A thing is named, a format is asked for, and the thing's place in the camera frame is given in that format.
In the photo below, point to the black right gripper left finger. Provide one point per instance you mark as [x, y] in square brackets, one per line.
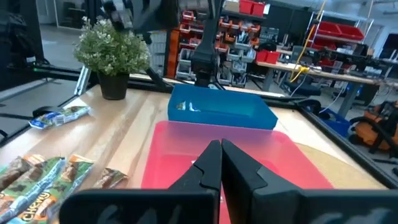
[199, 205]

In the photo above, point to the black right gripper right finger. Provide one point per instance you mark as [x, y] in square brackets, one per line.
[280, 205]

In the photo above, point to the green granola bar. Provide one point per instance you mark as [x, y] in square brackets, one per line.
[59, 117]

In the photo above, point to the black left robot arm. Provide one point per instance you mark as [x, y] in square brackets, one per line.
[205, 59]

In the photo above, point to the brown granola bar wrapper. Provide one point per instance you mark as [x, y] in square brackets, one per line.
[109, 178]

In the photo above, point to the orange-ended chewy granola bar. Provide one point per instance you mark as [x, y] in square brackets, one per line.
[62, 186]

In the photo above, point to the light blue granola bar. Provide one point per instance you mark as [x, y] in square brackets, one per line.
[34, 186]

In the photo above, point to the potted green plant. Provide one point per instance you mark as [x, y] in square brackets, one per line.
[112, 53]

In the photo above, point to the pink translucent plastic bin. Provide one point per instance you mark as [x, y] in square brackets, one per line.
[183, 146]

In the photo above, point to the blue plastic bin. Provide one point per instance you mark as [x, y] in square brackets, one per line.
[224, 119]

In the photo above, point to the blue floor crate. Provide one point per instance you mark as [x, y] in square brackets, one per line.
[337, 124]

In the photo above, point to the orange bag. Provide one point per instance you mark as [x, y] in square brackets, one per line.
[370, 130]

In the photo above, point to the shelf rack with small bins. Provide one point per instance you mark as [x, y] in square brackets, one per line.
[236, 46]

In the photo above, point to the red storage bin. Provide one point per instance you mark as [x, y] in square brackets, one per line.
[326, 29]
[273, 58]
[351, 32]
[258, 8]
[261, 56]
[245, 7]

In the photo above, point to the wooden workbench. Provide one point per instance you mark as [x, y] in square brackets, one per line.
[335, 74]

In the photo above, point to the silver aluminium bracket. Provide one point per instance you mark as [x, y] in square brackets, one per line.
[82, 81]

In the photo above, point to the white metal shelf frame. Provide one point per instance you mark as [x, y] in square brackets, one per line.
[370, 46]

